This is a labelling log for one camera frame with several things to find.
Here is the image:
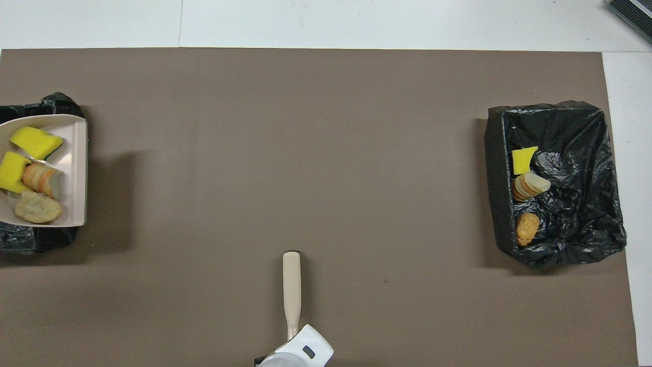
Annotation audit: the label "brown table mat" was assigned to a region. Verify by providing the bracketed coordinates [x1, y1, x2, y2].
[0, 48, 640, 367]

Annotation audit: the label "beige hand brush black bristles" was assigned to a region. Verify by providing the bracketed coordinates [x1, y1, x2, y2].
[283, 251, 302, 341]

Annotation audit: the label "dark ribbed panel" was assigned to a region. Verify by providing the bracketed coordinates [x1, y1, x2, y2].
[605, 0, 652, 44]

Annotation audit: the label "golden croissant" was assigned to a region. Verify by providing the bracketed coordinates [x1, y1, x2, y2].
[22, 163, 65, 200]

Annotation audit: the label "yellow sponge with green side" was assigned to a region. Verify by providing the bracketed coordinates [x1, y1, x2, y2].
[511, 146, 539, 175]

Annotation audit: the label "brown oval bread roll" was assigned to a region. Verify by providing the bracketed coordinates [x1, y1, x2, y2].
[516, 213, 540, 247]

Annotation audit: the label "orange striped bread roll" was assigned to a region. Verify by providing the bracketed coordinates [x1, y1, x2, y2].
[512, 171, 552, 203]

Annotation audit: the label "pale yellow pastry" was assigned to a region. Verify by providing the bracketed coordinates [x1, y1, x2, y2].
[14, 191, 63, 224]

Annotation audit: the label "beige plastic dustpan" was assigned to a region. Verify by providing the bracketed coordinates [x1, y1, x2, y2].
[0, 114, 88, 228]

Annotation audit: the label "bin with black trash bag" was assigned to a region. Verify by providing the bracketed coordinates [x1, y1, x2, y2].
[484, 100, 628, 268]
[0, 92, 87, 254]

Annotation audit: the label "notched yellow sponge piece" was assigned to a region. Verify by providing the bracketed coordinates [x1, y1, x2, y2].
[0, 151, 32, 194]

